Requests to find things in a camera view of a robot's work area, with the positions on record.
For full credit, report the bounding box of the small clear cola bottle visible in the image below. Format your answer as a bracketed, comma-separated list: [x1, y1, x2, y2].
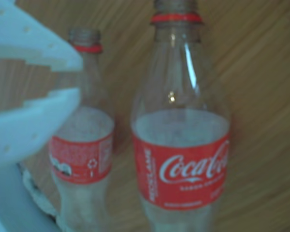
[49, 28, 116, 232]

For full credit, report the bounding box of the large clear cola bottle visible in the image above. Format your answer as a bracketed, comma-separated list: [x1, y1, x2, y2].
[131, 0, 232, 232]

